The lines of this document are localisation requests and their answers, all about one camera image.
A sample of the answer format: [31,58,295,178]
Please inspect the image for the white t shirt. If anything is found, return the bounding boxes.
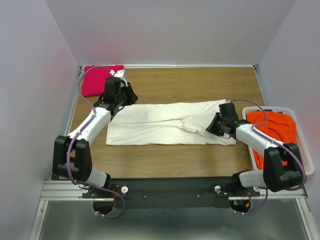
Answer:
[106,99,236,146]

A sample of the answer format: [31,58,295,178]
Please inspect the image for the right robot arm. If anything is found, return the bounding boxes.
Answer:
[206,102,307,193]

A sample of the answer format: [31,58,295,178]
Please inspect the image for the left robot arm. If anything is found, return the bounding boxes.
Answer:
[52,76,138,189]

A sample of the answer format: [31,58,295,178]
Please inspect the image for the folded pink t shirt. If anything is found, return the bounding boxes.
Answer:
[82,65,124,98]

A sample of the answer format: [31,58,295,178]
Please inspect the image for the orange t shirt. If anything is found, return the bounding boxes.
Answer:
[246,111,298,170]

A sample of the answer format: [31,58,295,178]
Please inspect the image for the white plastic basket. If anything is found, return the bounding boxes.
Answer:
[241,106,315,177]

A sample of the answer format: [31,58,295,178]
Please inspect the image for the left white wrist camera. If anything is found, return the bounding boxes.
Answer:
[109,69,127,82]

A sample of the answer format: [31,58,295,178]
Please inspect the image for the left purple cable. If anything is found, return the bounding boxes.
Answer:
[67,65,126,219]

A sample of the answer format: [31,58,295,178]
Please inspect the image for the purple cable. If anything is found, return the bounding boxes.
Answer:
[228,99,307,216]
[67,65,126,219]

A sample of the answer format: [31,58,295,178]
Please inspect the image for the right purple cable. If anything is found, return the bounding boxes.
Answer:
[228,99,307,216]

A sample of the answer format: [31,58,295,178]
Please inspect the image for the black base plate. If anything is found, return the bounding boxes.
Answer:
[82,176,260,209]

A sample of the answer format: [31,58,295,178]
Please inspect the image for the aluminium frame rail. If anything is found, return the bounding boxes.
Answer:
[29,65,86,240]

